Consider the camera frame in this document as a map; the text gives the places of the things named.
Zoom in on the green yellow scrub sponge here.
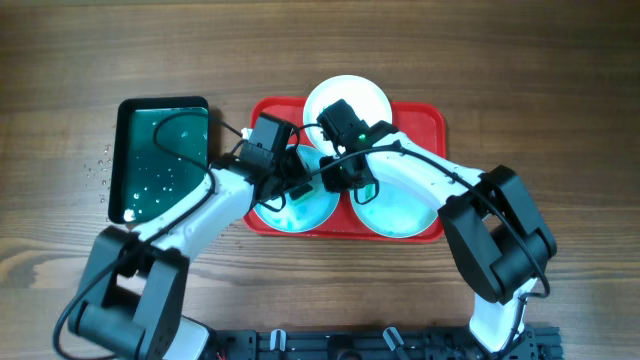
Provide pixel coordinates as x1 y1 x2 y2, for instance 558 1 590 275
289 183 314 201

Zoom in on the light blue plate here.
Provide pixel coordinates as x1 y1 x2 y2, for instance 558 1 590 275
350 180 437 239
251 175 340 233

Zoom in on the white plate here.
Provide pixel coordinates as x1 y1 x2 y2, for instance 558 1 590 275
303 75 393 126

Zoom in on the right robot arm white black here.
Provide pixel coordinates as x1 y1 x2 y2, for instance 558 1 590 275
320 122 557 358

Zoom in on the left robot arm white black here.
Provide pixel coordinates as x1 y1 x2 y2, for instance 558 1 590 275
58 143 309 359

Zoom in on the red serving tray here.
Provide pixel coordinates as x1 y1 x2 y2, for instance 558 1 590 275
240 96 449 244

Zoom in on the black water tray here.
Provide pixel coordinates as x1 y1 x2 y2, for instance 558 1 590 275
108 96 209 224

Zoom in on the black mounting rail base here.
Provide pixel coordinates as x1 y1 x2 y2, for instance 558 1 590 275
202 325 564 360

